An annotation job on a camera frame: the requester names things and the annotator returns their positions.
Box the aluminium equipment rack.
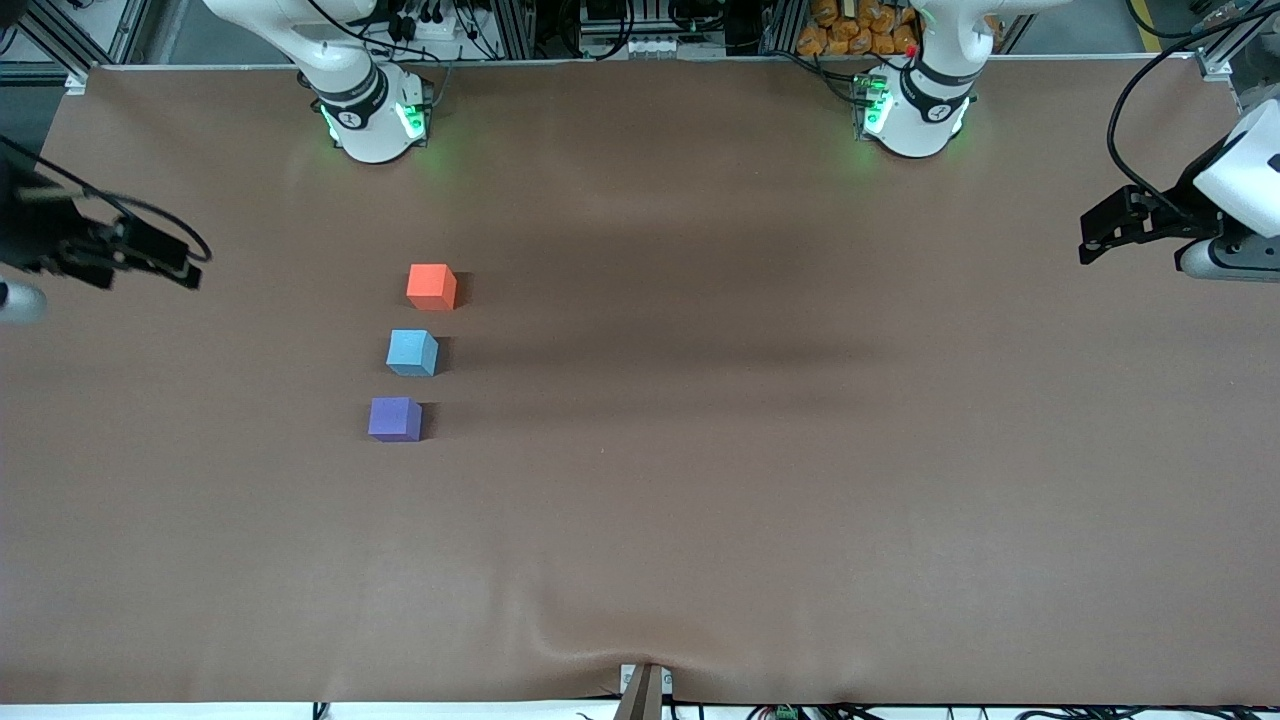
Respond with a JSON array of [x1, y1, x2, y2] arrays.
[[500, 0, 801, 58]]

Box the aluminium frame profile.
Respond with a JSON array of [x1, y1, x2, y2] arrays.
[[1195, 0, 1280, 101], [0, 0, 151, 96]]

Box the light blue foam block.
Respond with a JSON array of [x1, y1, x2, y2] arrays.
[[385, 328, 441, 378]]

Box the white power strip with plugs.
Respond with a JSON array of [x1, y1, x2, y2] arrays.
[[385, 0, 476, 43]]

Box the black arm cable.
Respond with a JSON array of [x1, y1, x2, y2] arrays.
[[0, 135, 213, 264], [1106, 20, 1256, 219]]

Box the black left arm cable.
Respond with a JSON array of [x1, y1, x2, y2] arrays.
[[1106, 20, 1256, 219]]

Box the orange foam block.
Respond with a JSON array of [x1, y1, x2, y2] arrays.
[[406, 263, 458, 312]]

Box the brown table cover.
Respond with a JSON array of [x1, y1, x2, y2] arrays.
[[0, 55, 1280, 707]]

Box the orange snack bags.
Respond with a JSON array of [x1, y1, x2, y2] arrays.
[[797, 0, 921, 58]]

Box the purple foam block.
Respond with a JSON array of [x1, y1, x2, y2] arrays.
[[367, 396, 423, 443]]

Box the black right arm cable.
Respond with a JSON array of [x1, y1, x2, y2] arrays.
[[0, 135, 213, 264]]

